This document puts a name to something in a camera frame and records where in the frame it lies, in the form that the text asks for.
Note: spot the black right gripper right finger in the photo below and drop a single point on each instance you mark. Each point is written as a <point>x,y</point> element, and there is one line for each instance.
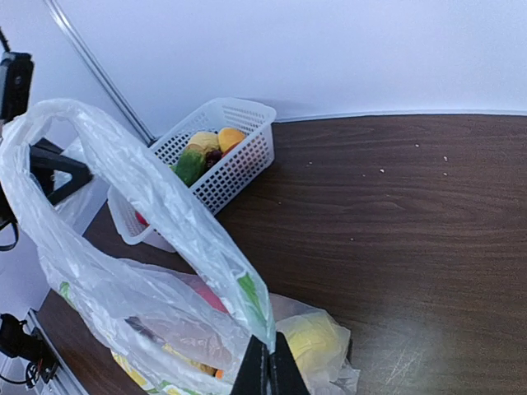
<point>284,375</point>

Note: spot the pink fruit in bag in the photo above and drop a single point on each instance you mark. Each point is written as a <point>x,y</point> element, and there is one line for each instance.
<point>206,293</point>

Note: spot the dark grapes in basket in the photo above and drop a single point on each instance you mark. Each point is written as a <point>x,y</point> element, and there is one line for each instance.
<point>212,157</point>

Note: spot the orange-yellow fruit in basket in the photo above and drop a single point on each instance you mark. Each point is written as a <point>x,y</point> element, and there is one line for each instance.
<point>229,138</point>

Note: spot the left aluminium corner post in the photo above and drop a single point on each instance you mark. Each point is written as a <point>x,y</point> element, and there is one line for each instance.
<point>96,69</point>

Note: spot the yellow fruit in basket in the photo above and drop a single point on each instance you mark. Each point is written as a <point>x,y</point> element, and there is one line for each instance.
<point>204,141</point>

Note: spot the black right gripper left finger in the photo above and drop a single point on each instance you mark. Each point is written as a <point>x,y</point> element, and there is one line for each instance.
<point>252,377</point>

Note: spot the yellow-green fruit in bag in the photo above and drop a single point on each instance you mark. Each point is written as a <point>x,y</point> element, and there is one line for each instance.
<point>317,343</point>

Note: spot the pale yellow fruit in bag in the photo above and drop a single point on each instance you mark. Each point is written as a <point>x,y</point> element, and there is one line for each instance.
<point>196,346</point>

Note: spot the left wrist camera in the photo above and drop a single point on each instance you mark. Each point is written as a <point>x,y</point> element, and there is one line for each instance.
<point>16,76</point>

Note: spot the clear printed plastic bag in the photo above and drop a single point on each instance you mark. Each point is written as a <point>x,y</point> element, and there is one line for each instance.
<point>106,291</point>

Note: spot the green fruit in basket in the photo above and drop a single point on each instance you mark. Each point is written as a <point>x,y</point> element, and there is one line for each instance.
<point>190,166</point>

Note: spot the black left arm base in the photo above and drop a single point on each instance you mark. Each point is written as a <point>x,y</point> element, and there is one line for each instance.
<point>31,346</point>

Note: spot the white perforated plastic basket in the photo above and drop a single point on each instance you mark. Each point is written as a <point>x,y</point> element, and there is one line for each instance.
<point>237,168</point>

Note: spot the red pomegranate in basket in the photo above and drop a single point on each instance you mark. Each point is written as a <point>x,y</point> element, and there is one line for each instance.
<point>141,219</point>

